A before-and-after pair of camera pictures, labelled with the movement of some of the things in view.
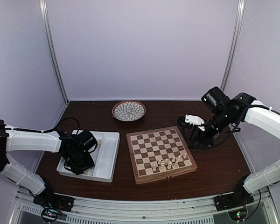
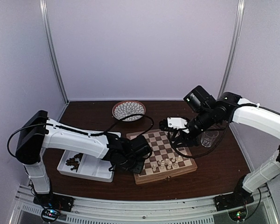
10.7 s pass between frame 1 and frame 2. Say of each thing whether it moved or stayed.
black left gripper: moved
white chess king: stayed
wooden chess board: stayed
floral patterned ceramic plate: stayed
